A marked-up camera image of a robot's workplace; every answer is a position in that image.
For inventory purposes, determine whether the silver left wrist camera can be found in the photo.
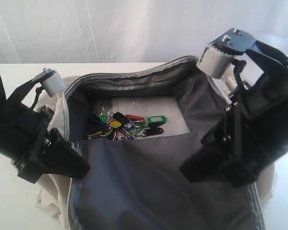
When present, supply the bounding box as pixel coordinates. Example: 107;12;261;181
4;68;67;106

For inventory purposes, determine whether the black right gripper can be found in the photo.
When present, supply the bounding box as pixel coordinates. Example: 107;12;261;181
179;69;288;189

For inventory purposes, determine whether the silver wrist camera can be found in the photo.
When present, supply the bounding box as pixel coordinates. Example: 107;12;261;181
196;28;257;79
4;68;67;106

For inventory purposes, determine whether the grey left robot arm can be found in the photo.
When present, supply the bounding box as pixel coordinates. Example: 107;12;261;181
0;68;90;184

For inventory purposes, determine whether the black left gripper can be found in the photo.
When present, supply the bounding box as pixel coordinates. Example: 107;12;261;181
0;105;90;184

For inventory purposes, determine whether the white plastic-wrapped base board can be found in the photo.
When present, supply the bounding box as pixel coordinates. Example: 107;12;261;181
92;96;189;137

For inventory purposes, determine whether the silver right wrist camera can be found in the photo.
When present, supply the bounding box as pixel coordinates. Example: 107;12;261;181
196;28;257;79

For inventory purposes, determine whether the colourful key tag bunch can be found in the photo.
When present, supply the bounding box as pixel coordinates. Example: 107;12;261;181
87;112;167;140

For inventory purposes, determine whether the cream duffel bag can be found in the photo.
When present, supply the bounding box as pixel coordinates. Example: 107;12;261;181
36;56;275;230

